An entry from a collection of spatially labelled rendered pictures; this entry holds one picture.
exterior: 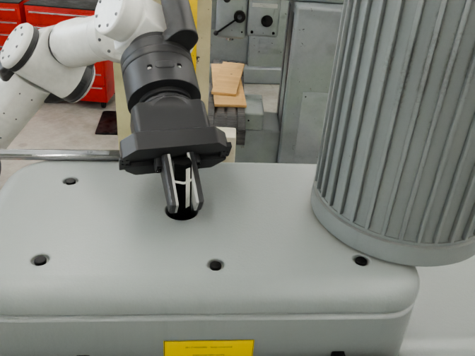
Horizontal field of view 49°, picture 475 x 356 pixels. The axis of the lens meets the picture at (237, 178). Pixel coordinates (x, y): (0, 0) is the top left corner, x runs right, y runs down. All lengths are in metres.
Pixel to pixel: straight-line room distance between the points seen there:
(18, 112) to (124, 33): 0.34
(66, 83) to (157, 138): 0.35
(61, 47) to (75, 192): 0.27
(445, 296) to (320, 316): 0.26
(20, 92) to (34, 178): 0.28
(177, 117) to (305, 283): 0.23
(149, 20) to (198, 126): 0.15
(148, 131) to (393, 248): 0.28
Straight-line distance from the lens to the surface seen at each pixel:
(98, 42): 0.75
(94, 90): 5.42
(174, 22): 0.63
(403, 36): 0.46
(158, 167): 0.57
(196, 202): 0.55
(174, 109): 0.59
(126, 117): 2.45
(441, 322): 0.71
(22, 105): 0.94
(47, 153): 0.70
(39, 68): 0.87
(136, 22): 0.66
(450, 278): 0.78
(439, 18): 0.45
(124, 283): 0.50
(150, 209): 0.59
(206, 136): 0.57
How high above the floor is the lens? 2.23
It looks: 31 degrees down
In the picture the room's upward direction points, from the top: 4 degrees clockwise
